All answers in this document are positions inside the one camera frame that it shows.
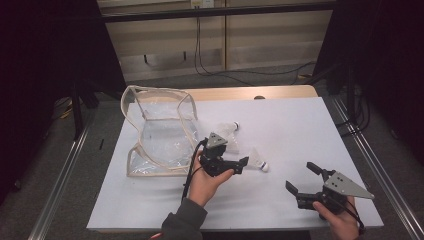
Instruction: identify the person's right hand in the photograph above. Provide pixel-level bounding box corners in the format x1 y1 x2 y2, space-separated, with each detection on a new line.
312 195 360 240

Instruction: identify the metal floor rail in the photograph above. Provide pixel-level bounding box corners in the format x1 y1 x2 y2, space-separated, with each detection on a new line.
333 98 424 240
28 123 91 240

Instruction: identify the white table cover sheet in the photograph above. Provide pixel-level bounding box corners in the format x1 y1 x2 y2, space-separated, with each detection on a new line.
86 96 385 232

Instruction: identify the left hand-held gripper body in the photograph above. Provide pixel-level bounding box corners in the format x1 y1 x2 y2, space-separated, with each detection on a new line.
199 132 242 178

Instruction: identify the bundle of black cables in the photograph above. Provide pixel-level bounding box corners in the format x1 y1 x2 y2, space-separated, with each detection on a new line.
334 93 372 138

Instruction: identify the person's left hand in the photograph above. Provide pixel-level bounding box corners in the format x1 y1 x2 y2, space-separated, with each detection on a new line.
188 149 236 208

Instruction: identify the clear plastic bag beige trim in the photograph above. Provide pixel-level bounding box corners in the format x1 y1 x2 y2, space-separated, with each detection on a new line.
120 84 201 178

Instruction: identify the black metal crossbar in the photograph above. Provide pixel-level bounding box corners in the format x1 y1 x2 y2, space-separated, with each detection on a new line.
99 2 338 24

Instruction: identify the left hand-held gripper cable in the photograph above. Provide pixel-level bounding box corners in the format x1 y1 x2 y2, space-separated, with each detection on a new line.
181 139 208 204

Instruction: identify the black floor cable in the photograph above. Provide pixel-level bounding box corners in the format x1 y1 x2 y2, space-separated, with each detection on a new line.
193 16 249 87
197 16 318 77

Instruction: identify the black curtain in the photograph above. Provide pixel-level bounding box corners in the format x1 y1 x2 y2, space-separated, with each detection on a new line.
313 0 424 164
0 0 128 204

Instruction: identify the white wall socket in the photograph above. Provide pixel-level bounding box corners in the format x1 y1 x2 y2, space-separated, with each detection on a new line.
190 0 215 9

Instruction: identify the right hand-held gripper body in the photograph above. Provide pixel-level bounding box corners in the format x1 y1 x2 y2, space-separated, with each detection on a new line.
295 169 375 214

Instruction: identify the black metal stand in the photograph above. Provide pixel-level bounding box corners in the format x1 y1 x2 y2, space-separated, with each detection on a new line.
70 78 84 141
345 63 357 124

